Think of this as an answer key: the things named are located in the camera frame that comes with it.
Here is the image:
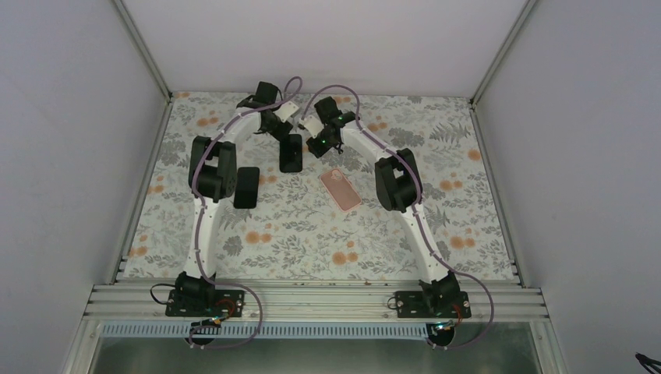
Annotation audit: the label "aluminium corner post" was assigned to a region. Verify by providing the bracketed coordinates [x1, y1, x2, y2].
[470, 0, 538, 108]
[111, 0, 171, 101]

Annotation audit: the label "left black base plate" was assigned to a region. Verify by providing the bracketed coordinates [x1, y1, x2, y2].
[164, 289, 245, 318]

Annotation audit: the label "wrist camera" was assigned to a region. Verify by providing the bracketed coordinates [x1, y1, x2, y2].
[274, 101, 300, 122]
[299, 115, 324, 138]

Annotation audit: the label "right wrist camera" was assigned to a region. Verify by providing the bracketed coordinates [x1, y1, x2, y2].
[299, 115, 324, 138]

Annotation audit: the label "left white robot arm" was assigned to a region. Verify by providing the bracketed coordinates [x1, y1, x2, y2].
[166, 82, 299, 316]

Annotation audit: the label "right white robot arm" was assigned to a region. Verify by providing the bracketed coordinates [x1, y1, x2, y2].
[299, 97, 461, 316]

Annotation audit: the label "right aluminium corner post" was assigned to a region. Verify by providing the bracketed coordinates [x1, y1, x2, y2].
[470, 0, 538, 108]

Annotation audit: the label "aluminium front rail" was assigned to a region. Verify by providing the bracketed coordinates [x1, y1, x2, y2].
[83, 280, 550, 323]

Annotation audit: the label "black phone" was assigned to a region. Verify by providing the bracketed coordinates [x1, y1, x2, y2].
[279, 134, 303, 173]
[233, 167, 260, 210]

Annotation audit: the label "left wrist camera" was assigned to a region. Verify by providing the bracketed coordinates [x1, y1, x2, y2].
[274, 101, 300, 122]

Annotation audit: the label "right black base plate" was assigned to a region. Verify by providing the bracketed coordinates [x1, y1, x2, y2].
[394, 291, 472, 319]

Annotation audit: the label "pink phone case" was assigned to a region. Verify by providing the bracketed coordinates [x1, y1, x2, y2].
[319, 168, 362, 212]

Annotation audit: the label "white slotted cable duct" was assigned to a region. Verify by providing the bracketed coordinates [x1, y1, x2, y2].
[100, 321, 429, 340]

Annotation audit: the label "left aluminium corner post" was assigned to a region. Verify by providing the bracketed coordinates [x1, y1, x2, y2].
[111, 0, 171, 101]

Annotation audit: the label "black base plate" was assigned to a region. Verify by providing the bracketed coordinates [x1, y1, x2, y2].
[394, 291, 472, 319]
[164, 289, 245, 318]

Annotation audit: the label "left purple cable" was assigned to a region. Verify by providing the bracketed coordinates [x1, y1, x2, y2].
[186, 76, 304, 351]

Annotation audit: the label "floral patterned mat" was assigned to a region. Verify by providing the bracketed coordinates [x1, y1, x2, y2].
[124, 92, 514, 281]

